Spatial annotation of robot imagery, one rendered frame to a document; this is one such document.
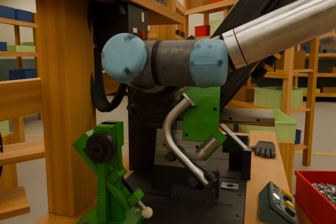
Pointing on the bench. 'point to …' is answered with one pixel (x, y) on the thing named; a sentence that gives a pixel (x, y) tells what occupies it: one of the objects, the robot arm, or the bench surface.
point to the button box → (268, 194)
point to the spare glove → (269, 147)
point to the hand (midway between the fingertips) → (172, 95)
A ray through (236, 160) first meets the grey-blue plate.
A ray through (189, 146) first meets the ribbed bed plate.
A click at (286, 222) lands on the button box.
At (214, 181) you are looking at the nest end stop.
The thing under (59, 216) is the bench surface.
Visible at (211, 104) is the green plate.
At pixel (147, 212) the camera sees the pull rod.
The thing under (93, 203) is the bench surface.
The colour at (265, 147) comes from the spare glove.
